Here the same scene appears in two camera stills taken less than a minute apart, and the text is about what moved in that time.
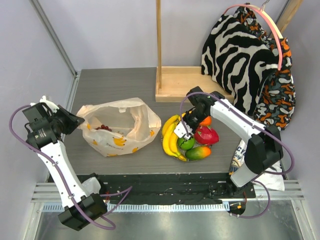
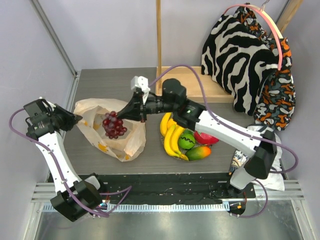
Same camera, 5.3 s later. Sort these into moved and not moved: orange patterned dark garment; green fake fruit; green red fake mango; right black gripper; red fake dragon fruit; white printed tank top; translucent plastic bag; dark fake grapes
Moved: right black gripper; translucent plastic bag; dark fake grapes
Not moved: red fake dragon fruit; white printed tank top; green fake fruit; orange patterned dark garment; green red fake mango
